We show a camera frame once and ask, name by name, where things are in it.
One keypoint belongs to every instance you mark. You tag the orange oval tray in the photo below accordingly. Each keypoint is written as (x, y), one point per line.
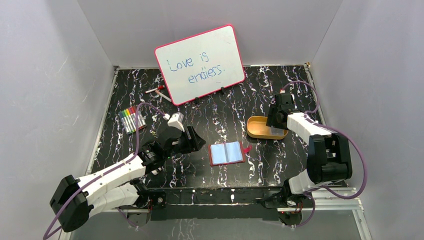
(257, 128)

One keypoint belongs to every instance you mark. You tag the red capped marker pen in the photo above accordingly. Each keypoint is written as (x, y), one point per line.
(160, 87)

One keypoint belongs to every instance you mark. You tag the white marker pen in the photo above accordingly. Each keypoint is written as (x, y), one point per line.
(163, 95)

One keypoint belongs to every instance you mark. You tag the pink framed whiteboard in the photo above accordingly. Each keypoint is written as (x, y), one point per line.
(201, 64)

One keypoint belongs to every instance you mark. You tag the aluminium frame rail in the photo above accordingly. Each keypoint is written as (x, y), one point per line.
(322, 200)

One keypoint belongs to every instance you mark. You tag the pack of coloured markers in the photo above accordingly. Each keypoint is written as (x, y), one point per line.
(128, 118)

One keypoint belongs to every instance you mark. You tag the red card holder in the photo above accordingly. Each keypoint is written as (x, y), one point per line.
(227, 153)

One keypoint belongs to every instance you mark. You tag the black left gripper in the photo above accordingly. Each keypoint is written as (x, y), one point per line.
(190, 139)

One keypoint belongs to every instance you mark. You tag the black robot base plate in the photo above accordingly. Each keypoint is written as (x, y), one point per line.
(266, 203)

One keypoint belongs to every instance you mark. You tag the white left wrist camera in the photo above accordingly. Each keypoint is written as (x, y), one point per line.
(174, 121)

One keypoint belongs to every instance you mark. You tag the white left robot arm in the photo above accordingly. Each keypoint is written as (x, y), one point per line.
(78, 199)

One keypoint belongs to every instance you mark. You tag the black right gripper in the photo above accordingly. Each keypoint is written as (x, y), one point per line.
(271, 120)

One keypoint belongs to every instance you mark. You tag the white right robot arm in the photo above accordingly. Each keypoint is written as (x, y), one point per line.
(328, 153)

